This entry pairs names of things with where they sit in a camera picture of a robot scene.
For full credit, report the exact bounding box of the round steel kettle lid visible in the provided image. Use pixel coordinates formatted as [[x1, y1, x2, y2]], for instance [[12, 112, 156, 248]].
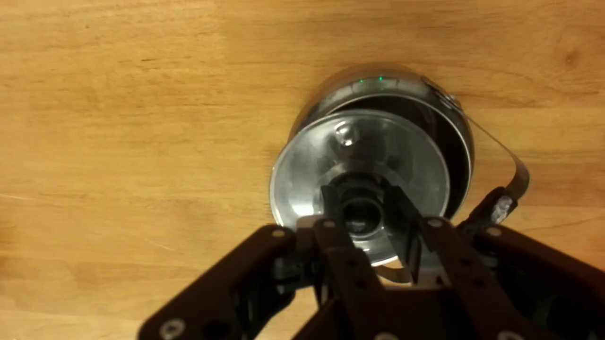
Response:
[[269, 108, 455, 269]]

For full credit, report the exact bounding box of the stainless steel kettle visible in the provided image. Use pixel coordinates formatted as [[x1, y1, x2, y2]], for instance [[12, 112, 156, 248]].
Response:
[[288, 63, 534, 224]]

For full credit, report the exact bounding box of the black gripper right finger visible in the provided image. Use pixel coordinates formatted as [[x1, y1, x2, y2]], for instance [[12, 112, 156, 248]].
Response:
[[383, 184, 605, 340]]

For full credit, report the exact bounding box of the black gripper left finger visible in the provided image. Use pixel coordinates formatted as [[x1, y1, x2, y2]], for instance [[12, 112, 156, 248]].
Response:
[[137, 178, 394, 340]]

